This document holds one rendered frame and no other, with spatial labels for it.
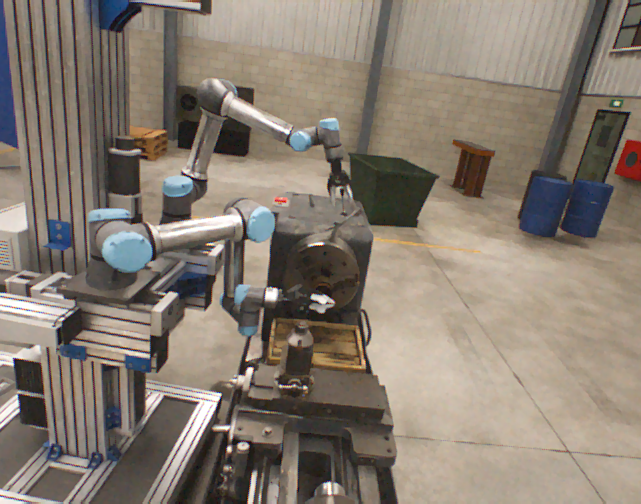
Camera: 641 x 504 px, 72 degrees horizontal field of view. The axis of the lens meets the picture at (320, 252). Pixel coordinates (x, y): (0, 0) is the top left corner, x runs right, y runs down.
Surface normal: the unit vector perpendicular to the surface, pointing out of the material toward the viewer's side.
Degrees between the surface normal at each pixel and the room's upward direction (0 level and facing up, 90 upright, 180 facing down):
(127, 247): 91
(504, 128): 90
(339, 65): 90
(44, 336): 90
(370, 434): 0
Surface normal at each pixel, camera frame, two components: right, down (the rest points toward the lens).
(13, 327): -0.11, 0.34
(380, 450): 0.14, -0.92
